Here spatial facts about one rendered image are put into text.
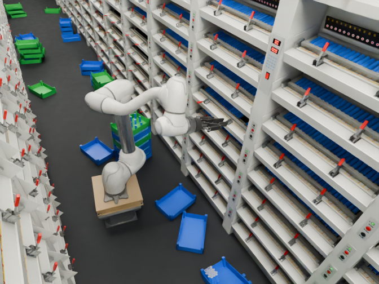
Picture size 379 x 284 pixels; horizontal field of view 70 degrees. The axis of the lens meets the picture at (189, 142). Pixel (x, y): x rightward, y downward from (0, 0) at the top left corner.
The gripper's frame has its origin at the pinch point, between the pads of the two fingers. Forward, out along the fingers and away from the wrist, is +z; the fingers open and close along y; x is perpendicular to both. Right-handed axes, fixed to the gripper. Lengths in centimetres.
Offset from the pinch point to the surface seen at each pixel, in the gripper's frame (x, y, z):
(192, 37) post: -30, 56, 6
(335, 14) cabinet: -67, -24, 16
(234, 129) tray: 7.7, 2.3, 17.3
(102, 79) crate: 84, 242, 19
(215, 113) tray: 7.9, 22.3, 16.8
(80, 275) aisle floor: 125, 8, -67
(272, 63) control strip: -41.2, -14.6, 1.8
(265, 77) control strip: -33.9, -13.5, 3.4
